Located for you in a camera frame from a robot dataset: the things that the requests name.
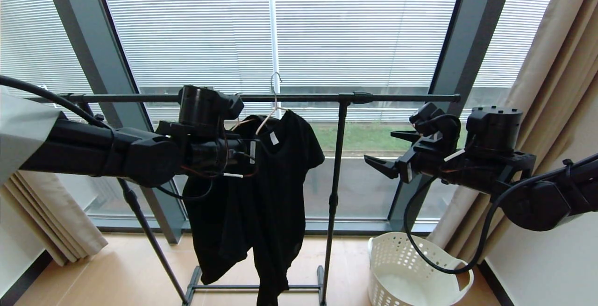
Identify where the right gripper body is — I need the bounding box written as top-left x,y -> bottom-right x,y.
397,139 -> 464,185

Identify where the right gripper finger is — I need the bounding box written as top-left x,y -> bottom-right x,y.
391,129 -> 422,144
363,154 -> 401,180

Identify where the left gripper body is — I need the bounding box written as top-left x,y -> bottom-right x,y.
186,138 -> 261,179

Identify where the pink clothes hanger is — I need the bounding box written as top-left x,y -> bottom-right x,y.
255,72 -> 291,136
231,116 -> 258,132

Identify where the black clothes rack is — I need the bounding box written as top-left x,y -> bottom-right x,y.
26,92 -> 462,306

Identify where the white laundry basket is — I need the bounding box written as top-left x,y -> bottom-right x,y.
367,232 -> 474,306

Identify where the beige curtain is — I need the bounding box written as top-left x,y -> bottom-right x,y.
427,0 -> 598,265
0,170 -> 109,267

